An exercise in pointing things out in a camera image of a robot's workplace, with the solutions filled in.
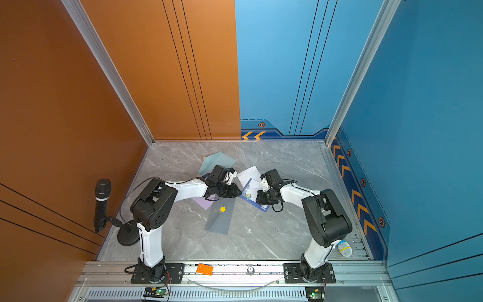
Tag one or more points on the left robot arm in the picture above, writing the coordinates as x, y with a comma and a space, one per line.
153, 205

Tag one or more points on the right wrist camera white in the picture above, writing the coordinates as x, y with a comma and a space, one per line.
264, 183

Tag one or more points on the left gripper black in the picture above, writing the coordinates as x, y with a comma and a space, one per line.
234, 192

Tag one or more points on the plain white paper sheet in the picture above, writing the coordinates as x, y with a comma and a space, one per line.
248, 174

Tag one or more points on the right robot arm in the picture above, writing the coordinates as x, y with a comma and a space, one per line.
327, 221

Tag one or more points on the left green circuit board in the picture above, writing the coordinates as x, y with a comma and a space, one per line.
156, 294

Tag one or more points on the black microphone on stand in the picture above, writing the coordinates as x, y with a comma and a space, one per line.
127, 231

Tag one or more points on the teal envelope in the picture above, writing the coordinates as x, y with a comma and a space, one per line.
211, 161

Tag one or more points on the orange lego brick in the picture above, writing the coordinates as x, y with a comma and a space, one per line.
205, 269

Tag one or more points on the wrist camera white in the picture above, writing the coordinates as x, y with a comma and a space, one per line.
230, 176
264, 183

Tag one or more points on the right green circuit board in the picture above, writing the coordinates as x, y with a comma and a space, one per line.
314, 294

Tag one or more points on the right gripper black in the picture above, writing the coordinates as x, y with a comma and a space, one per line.
260, 199

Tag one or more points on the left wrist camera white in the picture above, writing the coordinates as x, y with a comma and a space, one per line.
230, 176

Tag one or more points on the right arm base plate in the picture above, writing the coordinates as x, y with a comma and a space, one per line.
297, 272

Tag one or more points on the aluminium front rail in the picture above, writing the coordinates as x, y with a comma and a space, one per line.
234, 273

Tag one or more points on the purple envelope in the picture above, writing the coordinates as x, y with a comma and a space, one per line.
205, 202

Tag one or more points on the green circuit board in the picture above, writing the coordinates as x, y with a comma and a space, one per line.
156, 294
314, 294

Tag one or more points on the grey envelope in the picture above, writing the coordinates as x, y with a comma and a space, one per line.
219, 222

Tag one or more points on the silver knob on rail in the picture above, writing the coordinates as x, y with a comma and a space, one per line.
251, 270

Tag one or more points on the blue floral letter paper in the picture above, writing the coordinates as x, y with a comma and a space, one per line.
250, 193

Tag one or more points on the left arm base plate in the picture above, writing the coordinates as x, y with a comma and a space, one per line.
159, 274

